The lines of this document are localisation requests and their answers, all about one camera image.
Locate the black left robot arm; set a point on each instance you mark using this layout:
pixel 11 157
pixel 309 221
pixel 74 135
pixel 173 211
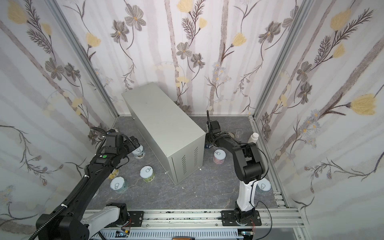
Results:
pixel 64 223

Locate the pink label can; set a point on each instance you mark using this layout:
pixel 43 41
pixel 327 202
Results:
pixel 219 156

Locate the teal label flat can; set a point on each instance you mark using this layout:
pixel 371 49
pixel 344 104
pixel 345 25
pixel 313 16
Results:
pixel 119 185

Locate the yellow label flat can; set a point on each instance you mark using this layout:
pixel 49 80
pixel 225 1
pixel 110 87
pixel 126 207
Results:
pixel 113 174

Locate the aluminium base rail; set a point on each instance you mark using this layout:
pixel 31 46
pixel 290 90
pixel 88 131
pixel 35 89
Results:
pixel 265 224

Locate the white brown label flat can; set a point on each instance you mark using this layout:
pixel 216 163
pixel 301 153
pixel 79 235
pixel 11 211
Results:
pixel 139 153

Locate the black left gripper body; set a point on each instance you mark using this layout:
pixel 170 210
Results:
pixel 132 144

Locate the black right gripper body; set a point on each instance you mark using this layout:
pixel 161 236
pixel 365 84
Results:
pixel 212 130

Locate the green label flat can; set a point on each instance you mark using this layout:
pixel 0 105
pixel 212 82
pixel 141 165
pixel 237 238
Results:
pixel 147 174

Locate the grey metal cabinet counter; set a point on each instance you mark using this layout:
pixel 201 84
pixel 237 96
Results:
pixel 174 138

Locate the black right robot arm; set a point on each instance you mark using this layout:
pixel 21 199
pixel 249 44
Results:
pixel 249 169

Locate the white plastic bottle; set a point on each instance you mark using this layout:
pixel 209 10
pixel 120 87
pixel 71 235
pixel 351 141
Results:
pixel 253 138

